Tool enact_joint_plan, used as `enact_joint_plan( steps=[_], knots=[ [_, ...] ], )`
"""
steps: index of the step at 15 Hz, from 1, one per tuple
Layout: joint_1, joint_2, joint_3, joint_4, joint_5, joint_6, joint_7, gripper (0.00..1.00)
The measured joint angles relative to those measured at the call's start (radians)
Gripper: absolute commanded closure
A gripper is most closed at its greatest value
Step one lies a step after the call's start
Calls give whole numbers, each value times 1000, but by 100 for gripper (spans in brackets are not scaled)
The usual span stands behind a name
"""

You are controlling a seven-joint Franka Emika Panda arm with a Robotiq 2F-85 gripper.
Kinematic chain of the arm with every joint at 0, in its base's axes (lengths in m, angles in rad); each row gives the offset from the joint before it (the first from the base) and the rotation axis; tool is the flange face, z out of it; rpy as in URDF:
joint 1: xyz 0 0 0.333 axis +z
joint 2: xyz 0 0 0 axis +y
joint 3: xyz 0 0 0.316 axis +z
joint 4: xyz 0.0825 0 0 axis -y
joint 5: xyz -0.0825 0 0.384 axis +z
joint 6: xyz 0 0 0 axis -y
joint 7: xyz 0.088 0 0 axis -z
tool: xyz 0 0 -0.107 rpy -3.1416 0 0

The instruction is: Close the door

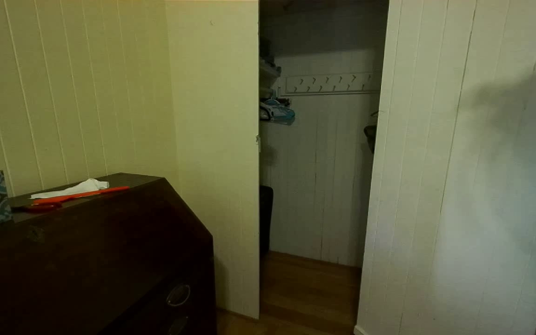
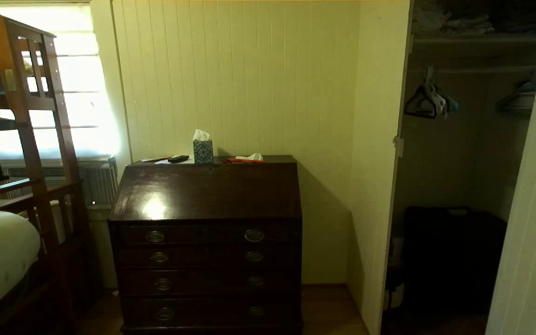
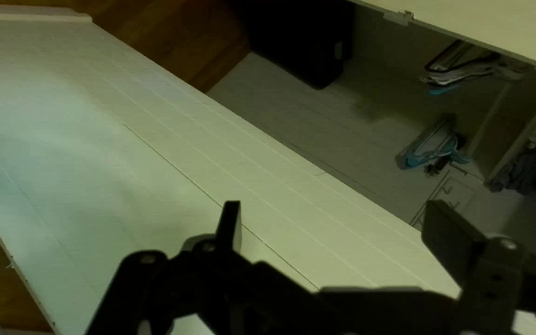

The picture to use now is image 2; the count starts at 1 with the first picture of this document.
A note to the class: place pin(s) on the black remote control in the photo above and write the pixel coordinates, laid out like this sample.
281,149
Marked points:
177,159

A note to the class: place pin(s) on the white closet door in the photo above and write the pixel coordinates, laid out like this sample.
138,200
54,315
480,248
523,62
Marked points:
530,216

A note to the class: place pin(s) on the red item with white tissue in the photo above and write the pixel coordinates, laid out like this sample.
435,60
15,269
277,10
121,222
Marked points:
242,159

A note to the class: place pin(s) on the wooden bunk bed frame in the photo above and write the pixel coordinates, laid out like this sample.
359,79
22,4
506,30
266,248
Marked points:
32,161

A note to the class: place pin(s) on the patterned tissue box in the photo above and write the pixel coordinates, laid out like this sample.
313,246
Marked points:
203,149

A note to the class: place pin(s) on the dark wooden slant-front dresser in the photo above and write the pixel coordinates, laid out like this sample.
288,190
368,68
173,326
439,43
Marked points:
205,248

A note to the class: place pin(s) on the bunch of clothes hangers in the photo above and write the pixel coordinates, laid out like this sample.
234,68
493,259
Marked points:
428,99

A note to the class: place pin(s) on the folded clothes pile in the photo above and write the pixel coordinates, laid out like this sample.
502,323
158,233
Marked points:
478,19

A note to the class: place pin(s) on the white wall heater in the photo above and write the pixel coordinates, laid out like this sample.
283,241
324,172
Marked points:
97,183

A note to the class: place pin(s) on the black suitcase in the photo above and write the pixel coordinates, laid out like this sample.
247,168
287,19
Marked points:
450,257

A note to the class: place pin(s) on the closet shelf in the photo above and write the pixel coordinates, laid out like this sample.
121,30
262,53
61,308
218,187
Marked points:
478,40

